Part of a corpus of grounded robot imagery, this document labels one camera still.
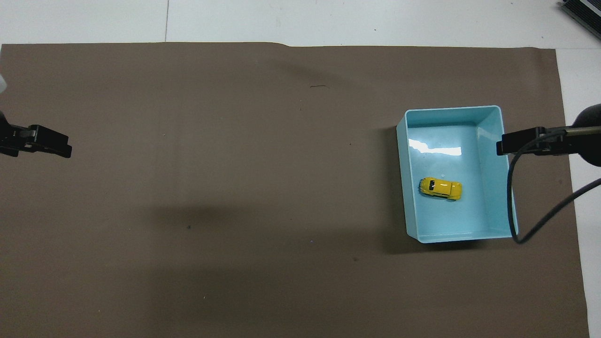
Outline black cable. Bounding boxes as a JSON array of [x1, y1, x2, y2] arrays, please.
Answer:
[[507, 128, 601, 245]]

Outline yellow toy beetle car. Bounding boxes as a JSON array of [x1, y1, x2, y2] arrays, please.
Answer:
[[419, 177, 463, 202]]

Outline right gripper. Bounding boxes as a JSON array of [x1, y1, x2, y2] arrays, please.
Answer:
[[562, 103, 601, 168]]

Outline light blue plastic bin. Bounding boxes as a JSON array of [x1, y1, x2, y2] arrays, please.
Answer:
[[396, 105, 520, 244]]

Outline dark grey ridged device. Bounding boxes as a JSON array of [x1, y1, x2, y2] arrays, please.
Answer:
[[558, 0, 601, 30]]

